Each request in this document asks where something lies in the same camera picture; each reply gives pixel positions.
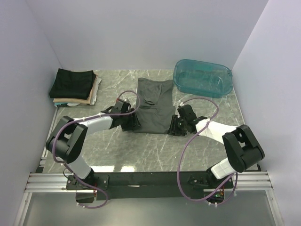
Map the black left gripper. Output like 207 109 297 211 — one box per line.
120 108 141 131

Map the grey t shirt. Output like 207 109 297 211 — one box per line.
134 78 175 134

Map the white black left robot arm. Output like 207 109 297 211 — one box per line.
45 98 141 189

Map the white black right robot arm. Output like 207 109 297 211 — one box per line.
168 105 265 188

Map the teal transparent plastic basin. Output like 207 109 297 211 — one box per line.
173 59 233 98

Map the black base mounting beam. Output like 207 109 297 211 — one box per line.
65 171 235 204

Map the folded black t shirt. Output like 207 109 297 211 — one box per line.
49 68 96 99

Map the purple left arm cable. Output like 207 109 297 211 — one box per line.
52 90 142 210

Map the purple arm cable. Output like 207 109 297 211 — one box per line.
176 97 238 203
52 90 142 210

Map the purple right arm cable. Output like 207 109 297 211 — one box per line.
176 97 238 203

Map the aluminium rail frame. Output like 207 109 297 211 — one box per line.
13 110 277 226

